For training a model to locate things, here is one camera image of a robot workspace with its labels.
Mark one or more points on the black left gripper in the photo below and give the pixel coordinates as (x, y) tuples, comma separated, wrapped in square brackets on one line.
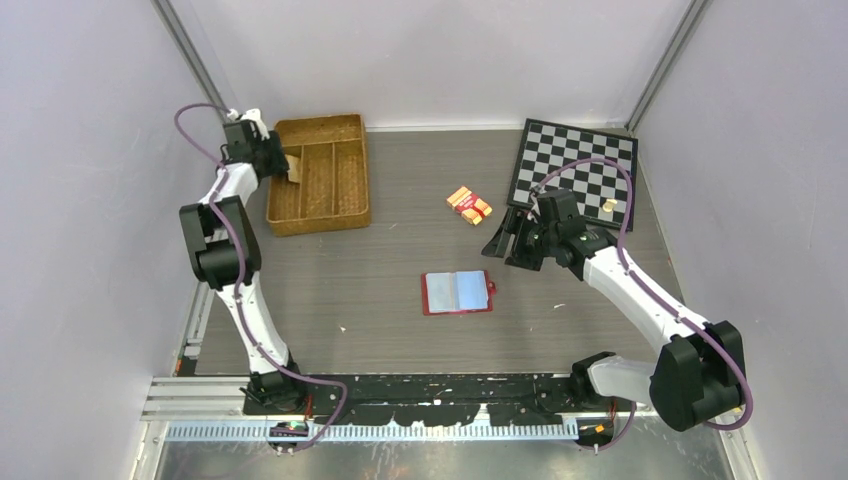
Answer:
[(279, 165)]

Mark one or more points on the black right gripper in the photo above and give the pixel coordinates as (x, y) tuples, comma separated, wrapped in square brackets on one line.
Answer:
[(513, 221)]

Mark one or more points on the tan card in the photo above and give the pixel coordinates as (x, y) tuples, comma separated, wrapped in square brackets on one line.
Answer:
[(294, 170)]

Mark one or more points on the red leather card holder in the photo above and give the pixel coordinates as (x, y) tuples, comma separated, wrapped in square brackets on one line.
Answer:
[(462, 292)]

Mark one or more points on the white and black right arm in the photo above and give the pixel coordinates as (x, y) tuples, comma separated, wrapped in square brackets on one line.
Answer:
[(699, 370)]

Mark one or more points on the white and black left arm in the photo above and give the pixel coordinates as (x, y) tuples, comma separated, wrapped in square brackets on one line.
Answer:
[(224, 254)]

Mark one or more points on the red and gold card box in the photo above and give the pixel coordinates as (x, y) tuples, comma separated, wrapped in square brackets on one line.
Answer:
[(470, 206)]

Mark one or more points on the woven wicker divided tray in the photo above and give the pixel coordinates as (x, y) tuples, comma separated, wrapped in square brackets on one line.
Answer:
[(332, 192)]

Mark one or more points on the small wooden chess piece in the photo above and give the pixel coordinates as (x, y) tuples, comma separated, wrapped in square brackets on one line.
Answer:
[(609, 205)]

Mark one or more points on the black and white chessboard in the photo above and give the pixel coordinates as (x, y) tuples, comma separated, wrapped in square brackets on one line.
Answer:
[(546, 146)]

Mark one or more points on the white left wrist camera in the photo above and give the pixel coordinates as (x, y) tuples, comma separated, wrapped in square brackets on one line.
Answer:
[(253, 115)]

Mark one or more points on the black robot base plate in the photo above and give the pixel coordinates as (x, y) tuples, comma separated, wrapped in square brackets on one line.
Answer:
[(522, 399)]

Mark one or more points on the aluminium frame rail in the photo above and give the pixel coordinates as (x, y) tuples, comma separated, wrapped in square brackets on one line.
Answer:
[(198, 315)]

